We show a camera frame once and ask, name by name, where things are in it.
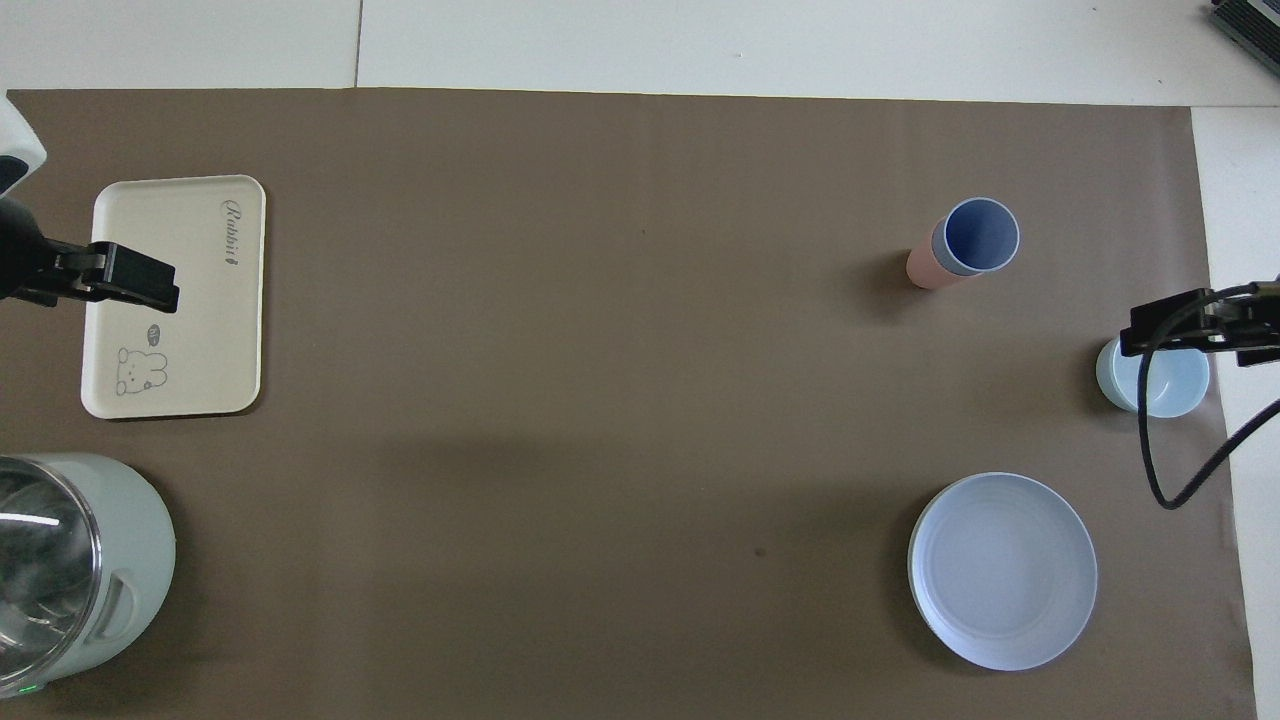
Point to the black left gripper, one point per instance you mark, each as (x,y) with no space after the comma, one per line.
(20,255)

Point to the light blue bowl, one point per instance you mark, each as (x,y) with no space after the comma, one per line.
(1180,385)

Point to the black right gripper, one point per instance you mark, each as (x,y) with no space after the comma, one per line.
(1260,320)

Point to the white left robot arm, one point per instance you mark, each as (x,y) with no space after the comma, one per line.
(15,130)

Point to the pale green electric pot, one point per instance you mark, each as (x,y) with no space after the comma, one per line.
(140,550)

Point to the brown paper table mat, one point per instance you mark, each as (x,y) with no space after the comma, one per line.
(620,400)

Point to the glass pot lid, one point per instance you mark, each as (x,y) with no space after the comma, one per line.
(45,570)

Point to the grey ribbed device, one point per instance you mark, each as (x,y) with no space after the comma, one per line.
(1250,25)

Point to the pink cup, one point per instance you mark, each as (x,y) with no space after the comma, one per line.
(925,268)

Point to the blue ribbed cup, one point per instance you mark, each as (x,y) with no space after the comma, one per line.
(980,235)

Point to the light blue plate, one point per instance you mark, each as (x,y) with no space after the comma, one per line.
(1003,570)

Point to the cream rabbit print tray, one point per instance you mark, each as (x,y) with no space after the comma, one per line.
(200,340)

